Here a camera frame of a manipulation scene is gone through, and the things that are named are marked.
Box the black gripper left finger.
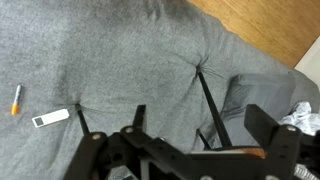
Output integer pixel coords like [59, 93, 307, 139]
[63, 104, 201, 180]

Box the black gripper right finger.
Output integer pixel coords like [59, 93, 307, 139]
[244, 104, 320, 180]

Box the thin black table leg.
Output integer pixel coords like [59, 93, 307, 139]
[74, 103, 91, 136]
[195, 66, 233, 148]
[196, 129, 213, 150]

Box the white rectangular remote device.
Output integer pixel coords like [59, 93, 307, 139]
[31, 108, 71, 129]

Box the gray pillow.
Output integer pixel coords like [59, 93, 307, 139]
[193, 73, 298, 149]

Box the orange capped gray marker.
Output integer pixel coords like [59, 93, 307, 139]
[10, 84, 23, 116]

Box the gray tufted futon mattress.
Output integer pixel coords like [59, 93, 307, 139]
[0, 0, 320, 180]

